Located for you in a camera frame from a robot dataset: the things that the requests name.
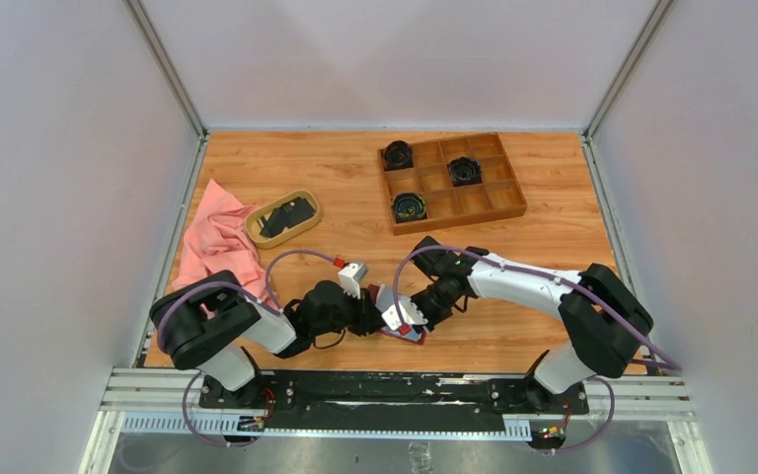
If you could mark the black rolled item middle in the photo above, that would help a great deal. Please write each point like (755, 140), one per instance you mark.
(464, 171)

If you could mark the black gold rolled item front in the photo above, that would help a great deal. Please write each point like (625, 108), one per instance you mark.
(408, 207)

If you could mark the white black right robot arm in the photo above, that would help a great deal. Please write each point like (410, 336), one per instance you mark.
(605, 323)

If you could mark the black cards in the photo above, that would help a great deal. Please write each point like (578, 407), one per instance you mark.
(286, 216)

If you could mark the pink cloth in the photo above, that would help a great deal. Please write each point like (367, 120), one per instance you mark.
(217, 240)

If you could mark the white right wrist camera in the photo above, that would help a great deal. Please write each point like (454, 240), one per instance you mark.
(402, 312)

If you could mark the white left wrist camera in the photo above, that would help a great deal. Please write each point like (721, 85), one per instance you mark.
(351, 276)

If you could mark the aluminium front rail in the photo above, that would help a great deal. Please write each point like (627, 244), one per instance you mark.
(164, 401)

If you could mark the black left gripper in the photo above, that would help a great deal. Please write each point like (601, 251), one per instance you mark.
(368, 316)

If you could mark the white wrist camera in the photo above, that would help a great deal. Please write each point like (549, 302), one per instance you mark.
(402, 312)
(351, 276)

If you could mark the wooden compartment tray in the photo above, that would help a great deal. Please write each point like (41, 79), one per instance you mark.
(448, 182)

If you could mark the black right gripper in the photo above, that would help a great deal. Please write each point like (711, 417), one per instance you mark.
(432, 321)

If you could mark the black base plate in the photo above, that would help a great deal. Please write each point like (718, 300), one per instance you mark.
(395, 401)

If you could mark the black rolled item back left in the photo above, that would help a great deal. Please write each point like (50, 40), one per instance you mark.
(397, 155)

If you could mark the red card holder wallet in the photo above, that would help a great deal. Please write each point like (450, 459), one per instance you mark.
(405, 333)

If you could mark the yellow oval tray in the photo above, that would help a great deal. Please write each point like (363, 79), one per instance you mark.
(254, 229)

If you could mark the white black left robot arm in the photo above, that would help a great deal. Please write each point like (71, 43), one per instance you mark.
(199, 324)

